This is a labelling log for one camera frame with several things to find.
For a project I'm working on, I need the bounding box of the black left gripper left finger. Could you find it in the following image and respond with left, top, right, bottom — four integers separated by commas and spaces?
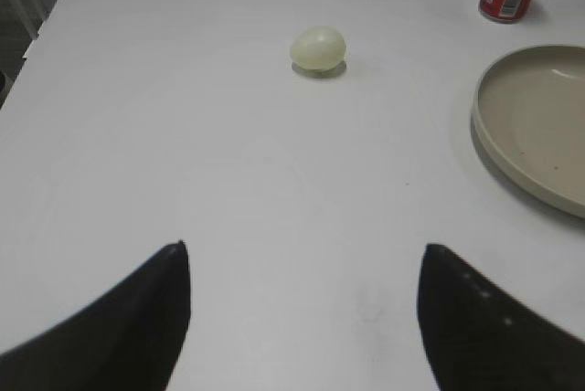
1, 241, 190, 390

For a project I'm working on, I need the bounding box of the beige round plate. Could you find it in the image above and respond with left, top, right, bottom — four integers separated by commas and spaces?
471, 45, 584, 217

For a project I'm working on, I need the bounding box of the pale green egg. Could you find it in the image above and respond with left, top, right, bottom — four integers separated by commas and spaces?
290, 26, 346, 71

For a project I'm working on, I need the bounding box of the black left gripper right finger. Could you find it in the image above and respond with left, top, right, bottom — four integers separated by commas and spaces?
417, 244, 584, 390

